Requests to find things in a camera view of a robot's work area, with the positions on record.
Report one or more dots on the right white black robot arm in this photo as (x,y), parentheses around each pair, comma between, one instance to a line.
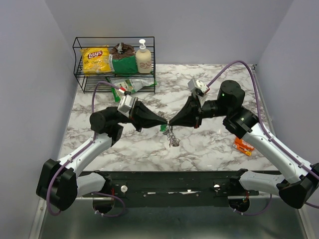
(298,179)

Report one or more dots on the cream soap pump bottle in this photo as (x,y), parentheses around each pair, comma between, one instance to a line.
(143,58)

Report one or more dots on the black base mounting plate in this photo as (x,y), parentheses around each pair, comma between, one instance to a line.
(175,189)

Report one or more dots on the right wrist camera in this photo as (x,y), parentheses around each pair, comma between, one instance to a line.
(197,87)

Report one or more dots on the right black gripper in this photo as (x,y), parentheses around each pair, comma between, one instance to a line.
(190,115)

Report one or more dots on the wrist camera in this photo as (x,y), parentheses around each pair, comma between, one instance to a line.
(126,105)
(197,87)

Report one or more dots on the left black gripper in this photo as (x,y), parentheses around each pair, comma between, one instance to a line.
(142,117)

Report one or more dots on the green brown snack bag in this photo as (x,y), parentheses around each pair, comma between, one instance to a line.
(122,59)

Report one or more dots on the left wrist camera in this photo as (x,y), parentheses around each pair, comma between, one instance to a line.
(126,105)

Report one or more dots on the green white snack bag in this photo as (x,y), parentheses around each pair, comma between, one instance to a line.
(132,84)

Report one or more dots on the black wire shelf rack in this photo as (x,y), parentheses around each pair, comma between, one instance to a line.
(87,83)

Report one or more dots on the aluminium rail frame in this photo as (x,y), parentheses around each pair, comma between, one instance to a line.
(62,181)

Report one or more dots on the yellow Lays chips bag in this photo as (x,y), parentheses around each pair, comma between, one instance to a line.
(96,60)

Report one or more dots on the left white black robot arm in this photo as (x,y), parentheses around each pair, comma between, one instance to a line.
(60,181)

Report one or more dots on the orange packet near arm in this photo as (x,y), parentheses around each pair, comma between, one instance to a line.
(243,146)

